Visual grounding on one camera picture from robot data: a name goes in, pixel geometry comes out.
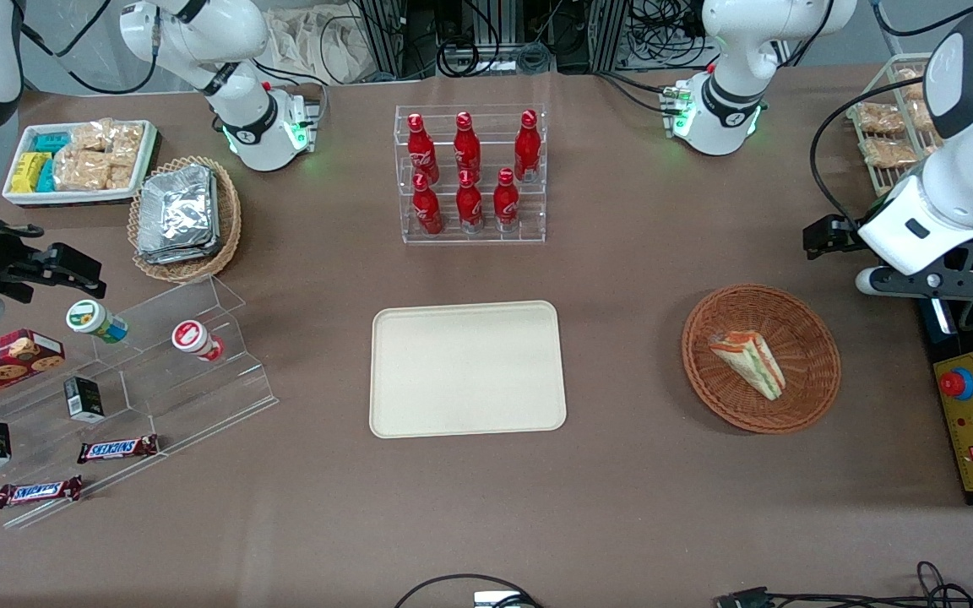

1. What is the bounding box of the yellow snack packet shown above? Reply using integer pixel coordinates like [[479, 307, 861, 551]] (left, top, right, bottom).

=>
[[11, 152, 52, 194]]

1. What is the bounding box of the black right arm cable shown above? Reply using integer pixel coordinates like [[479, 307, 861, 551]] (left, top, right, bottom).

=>
[[20, 0, 160, 95]]

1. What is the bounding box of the silver foil pouch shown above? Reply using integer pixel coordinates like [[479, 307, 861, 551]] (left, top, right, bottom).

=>
[[136, 238, 222, 265], [139, 165, 217, 254]]

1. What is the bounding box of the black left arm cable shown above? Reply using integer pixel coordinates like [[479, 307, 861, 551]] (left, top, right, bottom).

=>
[[807, 0, 973, 246]]

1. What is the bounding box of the red tartan cookie box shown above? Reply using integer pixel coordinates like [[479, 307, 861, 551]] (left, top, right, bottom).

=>
[[0, 329, 65, 413]]

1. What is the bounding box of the aluminium frame rack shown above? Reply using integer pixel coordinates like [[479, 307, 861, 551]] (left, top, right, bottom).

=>
[[351, 0, 707, 79]]

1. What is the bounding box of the red lid yogurt cup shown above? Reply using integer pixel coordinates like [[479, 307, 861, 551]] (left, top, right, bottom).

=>
[[171, 319, 226, 362]]

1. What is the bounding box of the white wire rack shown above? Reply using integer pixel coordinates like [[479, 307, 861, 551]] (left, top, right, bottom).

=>
[[845, 52, 945, 197]]

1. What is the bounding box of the black machine with yellow panel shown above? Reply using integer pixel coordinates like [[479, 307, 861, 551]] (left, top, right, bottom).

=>
[[911, 235, 973, 508]]

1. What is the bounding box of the red Coca-Cola bottle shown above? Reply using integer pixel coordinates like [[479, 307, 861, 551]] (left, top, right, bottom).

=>
[[493, 167, 521, 233], [412, 172, 445, 236], [514, 110, 541, 182], [453, 111, 482, 180], [406, 112, 439, 182], [455, 169, 485, 234]]

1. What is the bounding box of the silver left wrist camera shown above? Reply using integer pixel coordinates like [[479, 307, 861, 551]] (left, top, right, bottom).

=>
[[856, 265, 910, 296]]

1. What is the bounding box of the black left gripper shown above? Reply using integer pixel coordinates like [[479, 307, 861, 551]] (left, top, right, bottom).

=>
[[803, 215, 973, 298]]

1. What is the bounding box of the clear acrylic bottle rack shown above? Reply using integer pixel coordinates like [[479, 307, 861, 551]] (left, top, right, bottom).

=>
[[394, 103, 548, 246]]

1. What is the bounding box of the black looped cable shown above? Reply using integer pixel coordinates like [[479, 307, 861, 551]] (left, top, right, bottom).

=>
[[394, 574, 542, 608]]

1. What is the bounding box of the beige cloth bag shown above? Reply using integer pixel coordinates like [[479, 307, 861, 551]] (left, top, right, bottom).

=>
[[263, 7, 369, 85]]

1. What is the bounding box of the green lid yogurt cup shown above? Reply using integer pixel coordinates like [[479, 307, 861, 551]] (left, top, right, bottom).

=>
[[65, 299, 129, 345]]

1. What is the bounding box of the clear acrylic stepped shelf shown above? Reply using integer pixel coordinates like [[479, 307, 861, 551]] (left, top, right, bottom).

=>
[[0, 274, 278, 531]]

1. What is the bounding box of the brown wicker basket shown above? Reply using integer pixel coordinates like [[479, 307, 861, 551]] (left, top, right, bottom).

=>
[[681, 284, 842, 435]]

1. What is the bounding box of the Snickers chocolate bar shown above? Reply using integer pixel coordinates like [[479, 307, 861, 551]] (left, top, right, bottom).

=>
[[77, 435, 160, 464], [0, 475, 84, 509]]

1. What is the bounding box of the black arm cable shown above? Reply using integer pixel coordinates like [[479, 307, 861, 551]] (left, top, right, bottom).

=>
[[20, 0, 160, 95], [807, 0, 973, 246]]

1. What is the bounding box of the red emergency stop button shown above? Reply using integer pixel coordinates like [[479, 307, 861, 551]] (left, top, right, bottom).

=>
[[938, 367, 973, 402]]

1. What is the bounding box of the triangle sandwich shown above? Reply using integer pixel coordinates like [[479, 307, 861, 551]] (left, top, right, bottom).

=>
[[709, 331, 787, 402]]

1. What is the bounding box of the white rectangular snack tray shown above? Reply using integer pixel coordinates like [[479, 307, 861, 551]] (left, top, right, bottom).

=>
[[3, 121, 158, 206]]

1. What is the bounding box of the light wicker basket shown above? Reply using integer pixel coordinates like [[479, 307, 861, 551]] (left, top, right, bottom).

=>
[[128, 156, 242, 284]]

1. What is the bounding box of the black cable with plug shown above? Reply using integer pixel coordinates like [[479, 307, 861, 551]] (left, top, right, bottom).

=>
[[715, 562, 973, 608]]

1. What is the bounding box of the beige plastic tray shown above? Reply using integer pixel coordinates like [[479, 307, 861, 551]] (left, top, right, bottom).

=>
[[369, 301, 568, 440]]

